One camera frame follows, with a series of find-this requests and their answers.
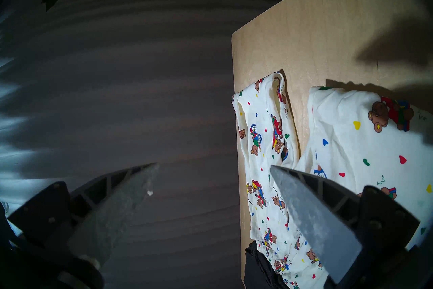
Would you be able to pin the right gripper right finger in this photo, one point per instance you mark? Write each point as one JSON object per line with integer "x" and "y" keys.
{"x": 321, "y": 217}

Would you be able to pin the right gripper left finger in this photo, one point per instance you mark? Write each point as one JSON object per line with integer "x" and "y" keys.
{"x": 101, "y": 210}

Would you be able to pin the white bear print shorts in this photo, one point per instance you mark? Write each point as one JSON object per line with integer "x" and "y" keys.
{"x": 355, "y": 142}

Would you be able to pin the grey pleated curtain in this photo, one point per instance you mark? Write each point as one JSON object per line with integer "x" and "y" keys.
{"x": 118, "y": 88}

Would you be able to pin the light wooden table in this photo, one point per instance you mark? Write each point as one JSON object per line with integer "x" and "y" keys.
{"x": 321, "y": 20}

